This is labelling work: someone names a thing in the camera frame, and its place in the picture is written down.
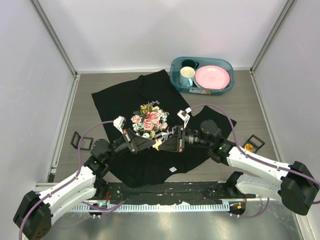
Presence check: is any round orange brooch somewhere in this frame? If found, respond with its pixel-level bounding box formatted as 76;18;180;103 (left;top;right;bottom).
244;143;255;153

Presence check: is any right black display box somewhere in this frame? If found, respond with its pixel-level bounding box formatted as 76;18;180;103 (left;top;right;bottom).
242;134;266;154

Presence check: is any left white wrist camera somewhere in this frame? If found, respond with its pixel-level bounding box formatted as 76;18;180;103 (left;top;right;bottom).
113;116;126;134

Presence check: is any white slotted cable duct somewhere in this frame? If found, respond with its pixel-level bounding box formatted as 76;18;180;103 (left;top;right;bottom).
69;201;230;213

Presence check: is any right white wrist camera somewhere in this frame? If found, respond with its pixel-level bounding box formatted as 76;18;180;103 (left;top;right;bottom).
177;107;192;129

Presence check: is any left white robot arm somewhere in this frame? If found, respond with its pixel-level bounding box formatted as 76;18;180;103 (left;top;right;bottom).
13;129;156;240

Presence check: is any white garment label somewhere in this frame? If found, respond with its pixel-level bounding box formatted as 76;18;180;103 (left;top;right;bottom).
169;167;177;173

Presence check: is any black display box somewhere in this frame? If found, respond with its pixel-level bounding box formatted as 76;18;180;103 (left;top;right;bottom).
242;134;266;154
70;131;94;151

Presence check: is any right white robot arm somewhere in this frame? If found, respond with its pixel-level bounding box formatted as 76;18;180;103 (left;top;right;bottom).
155;120;320;216

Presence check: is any pink plate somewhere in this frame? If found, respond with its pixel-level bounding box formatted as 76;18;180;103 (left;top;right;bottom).
194;65;230;90

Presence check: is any light blue mug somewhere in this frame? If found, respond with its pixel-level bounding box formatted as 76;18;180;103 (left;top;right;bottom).
179;66;196;87

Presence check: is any teal plastic basin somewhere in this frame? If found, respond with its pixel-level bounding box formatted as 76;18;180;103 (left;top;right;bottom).
169;56;234;96

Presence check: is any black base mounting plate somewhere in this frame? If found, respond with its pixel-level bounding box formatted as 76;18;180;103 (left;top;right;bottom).
106;181;246;206

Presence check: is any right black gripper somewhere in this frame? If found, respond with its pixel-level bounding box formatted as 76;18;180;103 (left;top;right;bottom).
158;125;212;152

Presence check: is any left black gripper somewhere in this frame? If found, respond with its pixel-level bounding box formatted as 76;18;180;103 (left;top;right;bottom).
104;128;156;162

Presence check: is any dark green mug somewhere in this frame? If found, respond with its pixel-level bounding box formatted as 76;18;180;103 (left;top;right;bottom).
181;59;199;70

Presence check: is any gold flower brooch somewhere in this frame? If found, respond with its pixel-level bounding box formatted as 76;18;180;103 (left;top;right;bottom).
152;139;162;151

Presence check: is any left black display box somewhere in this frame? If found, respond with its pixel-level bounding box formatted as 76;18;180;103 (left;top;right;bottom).
70;131;94;151

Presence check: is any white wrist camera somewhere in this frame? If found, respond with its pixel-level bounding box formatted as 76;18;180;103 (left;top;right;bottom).
177;107;192;129
113;116;126;134

